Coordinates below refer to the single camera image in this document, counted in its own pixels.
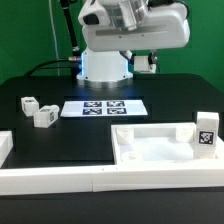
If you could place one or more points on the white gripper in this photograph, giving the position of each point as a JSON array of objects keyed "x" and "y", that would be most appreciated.
[{"x": 120, "y": 25}]

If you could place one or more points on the white square table top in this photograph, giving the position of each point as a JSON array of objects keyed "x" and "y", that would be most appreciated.
[{"x": 145, "y": 144}]

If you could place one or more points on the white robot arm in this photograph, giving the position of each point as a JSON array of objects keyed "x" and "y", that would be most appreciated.
[{"x": 109, "y": 69}]

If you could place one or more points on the white sheet with markers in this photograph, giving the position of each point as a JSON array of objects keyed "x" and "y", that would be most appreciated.
[{"x": 103, "y": 108}]

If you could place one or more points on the white left fence piece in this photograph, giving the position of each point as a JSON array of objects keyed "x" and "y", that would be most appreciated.
[{"x": 6, "y": 144}]

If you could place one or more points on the white front fence bar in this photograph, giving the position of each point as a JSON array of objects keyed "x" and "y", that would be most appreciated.
[{"x": 201, "y": 173}]

